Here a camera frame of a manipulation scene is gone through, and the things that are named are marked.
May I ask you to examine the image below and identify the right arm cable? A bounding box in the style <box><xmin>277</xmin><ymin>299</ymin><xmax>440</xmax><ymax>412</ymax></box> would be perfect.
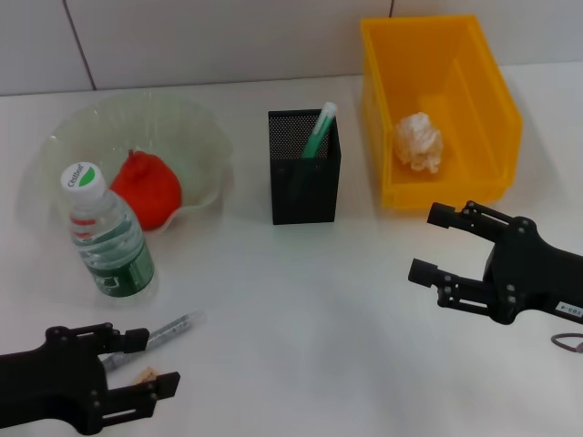
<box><xmin>550</xmin><ymin>331</ymin><xmax>583</xmax><ymax>355</ymax></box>

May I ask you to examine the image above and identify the green utility knife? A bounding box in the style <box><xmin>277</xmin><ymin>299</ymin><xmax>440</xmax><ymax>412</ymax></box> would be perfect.
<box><xmin>300</xmin><ymin>101</ymin><xmax>339</xmax><ymax>160</ymax></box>

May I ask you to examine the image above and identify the black mesh pen holder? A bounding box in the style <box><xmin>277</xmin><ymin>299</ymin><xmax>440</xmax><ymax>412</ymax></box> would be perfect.
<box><xmin>267</xmin><ymin>107</ymin><xmax>343</xmax><ymax>226</ymax></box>

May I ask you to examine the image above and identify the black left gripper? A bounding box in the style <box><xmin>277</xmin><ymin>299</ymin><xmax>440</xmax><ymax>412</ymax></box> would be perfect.
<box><xmin>0</xmin><ymin>321</ymin><xmax>182</xmax><ymax>437</ymax></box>

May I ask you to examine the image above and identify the green glass fruit plate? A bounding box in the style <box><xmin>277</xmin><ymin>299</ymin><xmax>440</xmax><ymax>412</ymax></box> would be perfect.
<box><xmin>39</xmin><ymin>90</ymin><xmax>236</xmax><ymax>240</ymax></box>

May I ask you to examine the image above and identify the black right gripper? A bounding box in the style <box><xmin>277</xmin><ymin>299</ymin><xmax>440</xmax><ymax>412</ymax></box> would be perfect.
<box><xmin>406</xmin><ymin>198</ymin><xmax>583</xmax><ymax>326</ymax></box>

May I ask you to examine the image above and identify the orange fruit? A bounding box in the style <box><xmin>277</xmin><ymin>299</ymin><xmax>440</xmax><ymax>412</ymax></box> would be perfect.
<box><xmin>108</xmin><ymin>148</ymin><xmax>184</xmax><ymax>232</ymax></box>

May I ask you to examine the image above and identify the white paper ball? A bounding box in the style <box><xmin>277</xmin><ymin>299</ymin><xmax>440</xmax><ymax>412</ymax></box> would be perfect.
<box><xmin>394</xmin><ymin>112</ymin><xmax>445</xmax><ymax>175</ymax></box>

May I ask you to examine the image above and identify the clear green-label water bottle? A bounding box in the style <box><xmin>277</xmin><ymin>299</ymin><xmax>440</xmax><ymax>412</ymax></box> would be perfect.
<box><xmin>60</xmin><ymin>161</ymin><xmax>159</xmax><ymax>300</ymax></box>

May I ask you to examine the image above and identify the gray marker pen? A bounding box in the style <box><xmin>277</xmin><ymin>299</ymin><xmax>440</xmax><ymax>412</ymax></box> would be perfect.
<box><xmin>100</xmin><ymin>310</ymin><xmax>205</xmax><ymax>371</ymax></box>

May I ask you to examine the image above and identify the yellow plastic bin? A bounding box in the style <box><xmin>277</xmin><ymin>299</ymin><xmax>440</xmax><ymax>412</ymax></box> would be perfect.
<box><xmin>361</xmin><ymin>14</ymin><xmax>524</xmax><ymax>211</ymax></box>

